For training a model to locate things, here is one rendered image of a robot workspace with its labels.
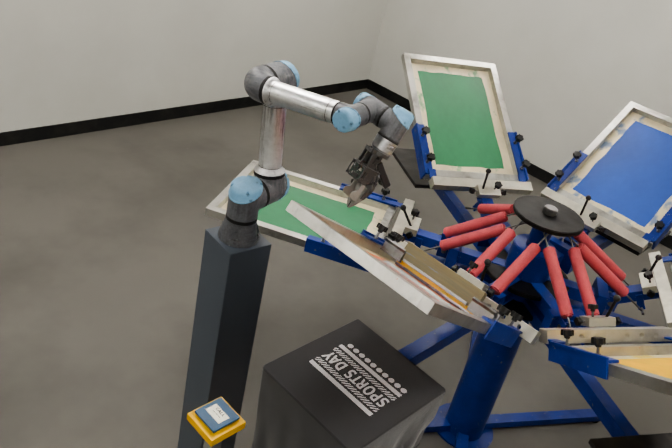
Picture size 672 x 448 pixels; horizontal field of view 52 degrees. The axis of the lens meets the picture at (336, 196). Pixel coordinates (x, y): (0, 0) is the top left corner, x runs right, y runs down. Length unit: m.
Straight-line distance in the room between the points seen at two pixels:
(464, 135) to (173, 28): 3.06
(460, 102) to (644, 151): 1.02
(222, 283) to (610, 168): 2.27
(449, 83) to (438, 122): 0.30
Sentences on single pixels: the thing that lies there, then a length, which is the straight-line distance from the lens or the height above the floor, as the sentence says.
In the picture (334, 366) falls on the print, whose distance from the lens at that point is 2.49.
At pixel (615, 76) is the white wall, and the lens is 6.47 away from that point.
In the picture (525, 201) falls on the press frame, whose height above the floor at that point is 1.32.
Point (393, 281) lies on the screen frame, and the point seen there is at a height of 1.54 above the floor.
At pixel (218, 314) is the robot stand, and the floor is 0.91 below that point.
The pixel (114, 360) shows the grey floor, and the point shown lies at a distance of 3.79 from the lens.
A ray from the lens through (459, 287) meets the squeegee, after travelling 2.49.
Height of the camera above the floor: 2.61
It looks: 28 degrees down
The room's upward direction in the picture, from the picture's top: 13 degrees clockwise
